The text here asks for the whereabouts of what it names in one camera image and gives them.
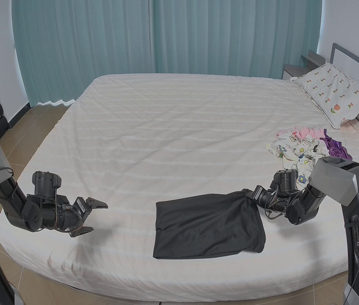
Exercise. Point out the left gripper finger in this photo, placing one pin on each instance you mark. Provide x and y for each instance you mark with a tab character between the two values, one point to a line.
82	231
97	203

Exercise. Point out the bed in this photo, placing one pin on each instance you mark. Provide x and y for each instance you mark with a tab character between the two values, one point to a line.
182	122

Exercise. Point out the white printed pillow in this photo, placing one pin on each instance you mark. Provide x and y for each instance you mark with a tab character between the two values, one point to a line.
335	94

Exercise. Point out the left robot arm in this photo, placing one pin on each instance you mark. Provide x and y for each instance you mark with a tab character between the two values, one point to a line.
14	202

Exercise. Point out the black T-shirt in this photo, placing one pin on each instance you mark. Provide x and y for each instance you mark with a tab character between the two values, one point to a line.
204	227

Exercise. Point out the white printed garment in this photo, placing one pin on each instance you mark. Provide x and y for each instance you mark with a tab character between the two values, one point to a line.
293	154

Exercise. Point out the purple garment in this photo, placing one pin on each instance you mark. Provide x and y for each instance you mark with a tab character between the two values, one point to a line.
338	149

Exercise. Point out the pink garment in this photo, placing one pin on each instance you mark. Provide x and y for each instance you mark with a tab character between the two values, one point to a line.
306	132

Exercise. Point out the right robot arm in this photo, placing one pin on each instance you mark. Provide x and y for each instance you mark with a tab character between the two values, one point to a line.
335	179

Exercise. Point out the blue-green curtain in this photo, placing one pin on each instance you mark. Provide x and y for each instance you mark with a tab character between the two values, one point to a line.
81	37
239	27

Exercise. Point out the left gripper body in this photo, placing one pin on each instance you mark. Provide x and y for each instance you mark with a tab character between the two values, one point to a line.
74	216

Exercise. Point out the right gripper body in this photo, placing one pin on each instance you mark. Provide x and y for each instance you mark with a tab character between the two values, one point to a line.
263	197

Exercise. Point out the grey bedside table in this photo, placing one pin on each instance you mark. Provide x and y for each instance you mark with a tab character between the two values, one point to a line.
298	68

